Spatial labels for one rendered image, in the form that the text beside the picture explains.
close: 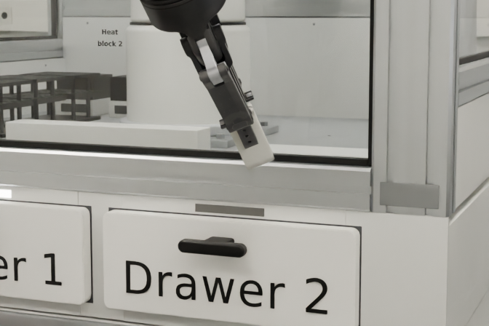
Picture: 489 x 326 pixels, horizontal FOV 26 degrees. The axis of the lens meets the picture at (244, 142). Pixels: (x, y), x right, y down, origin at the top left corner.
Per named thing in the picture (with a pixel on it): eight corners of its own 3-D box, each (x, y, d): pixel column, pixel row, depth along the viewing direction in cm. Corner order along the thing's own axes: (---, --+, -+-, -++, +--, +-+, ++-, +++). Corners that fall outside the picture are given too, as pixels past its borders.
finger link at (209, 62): (204, 8, 95) (212, 38, 91) (223, 52, 98) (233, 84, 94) (179, 17, 95) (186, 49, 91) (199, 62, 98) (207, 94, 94)
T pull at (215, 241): (243, 258, 108) (243, 245, 108) (177, 252, 111) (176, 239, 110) (255, 251, 111) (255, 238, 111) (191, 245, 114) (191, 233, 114)
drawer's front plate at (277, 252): (354, 336, 108) (355, 231, 107) (103, 308, 119) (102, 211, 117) (359, 332, 110) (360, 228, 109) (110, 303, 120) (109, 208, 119)
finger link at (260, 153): (251, 105, 104) (252, 110, 103) (273, 156, 108) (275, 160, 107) (223, 117, 104) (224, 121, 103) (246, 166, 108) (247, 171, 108)
